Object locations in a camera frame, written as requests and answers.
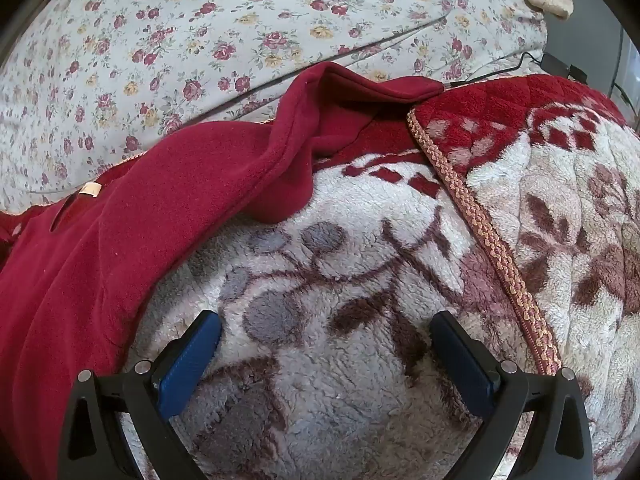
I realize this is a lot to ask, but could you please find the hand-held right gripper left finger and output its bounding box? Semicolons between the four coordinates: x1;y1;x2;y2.
56;309;223;480

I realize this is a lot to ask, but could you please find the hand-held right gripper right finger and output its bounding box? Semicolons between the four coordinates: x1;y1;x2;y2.
428;310;596;480

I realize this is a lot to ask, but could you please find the red fleece garment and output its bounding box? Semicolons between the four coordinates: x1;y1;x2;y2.
0;63;446;480

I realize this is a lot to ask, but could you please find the floral plush blanket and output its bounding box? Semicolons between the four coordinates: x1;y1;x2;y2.
0;74;640;480

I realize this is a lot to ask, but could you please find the black power adapter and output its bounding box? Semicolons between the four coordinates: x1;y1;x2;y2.
542;52;588;83

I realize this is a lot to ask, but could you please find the rose print bed sheet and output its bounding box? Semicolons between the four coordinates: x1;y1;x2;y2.
0;0;548;216

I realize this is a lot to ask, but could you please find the black cable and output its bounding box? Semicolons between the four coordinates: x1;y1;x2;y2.
447;52;546;86

